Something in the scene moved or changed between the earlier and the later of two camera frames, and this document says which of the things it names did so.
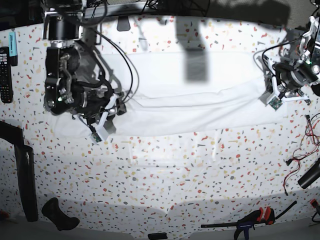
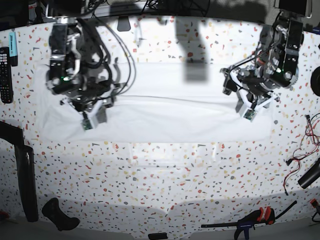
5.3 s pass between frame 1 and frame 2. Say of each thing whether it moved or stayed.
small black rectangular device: stayed
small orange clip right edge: stayed
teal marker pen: stayed
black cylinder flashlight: stayed
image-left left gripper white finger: moved
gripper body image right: moved
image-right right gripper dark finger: moved
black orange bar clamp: stayed
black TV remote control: stayed
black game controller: stayed
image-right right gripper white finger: moved
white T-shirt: moved
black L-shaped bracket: stayed
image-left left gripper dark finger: moved
